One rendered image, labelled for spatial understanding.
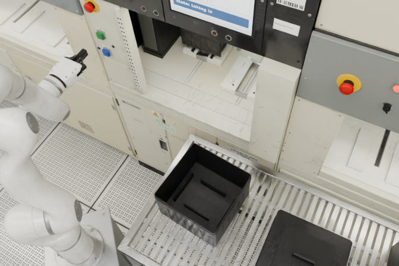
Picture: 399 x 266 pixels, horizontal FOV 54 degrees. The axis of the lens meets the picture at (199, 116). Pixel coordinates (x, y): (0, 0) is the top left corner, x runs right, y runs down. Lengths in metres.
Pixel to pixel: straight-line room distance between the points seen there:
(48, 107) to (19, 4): 1.26
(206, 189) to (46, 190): 0.71
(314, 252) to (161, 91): 0.95
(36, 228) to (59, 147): 1.60
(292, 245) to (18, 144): 0.99
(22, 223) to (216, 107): 0.92
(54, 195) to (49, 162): 1.58
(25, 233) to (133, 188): 1.33
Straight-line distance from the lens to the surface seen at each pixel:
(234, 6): 1.16
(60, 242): 1.45
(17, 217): 1.34
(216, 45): 1.82
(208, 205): 1.66
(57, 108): 1.41
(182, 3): 1.26
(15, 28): 2.41
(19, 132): 1.04
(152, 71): 1.94
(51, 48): 2.22
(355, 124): 1.81
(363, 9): 1.05
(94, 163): 2.73
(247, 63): 1.90
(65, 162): 2.80
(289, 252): 1.52
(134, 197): 2.56
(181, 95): 1.82
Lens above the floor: 2.31
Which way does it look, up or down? 56 degrees down
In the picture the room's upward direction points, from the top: 5 degrees counter-clockwise
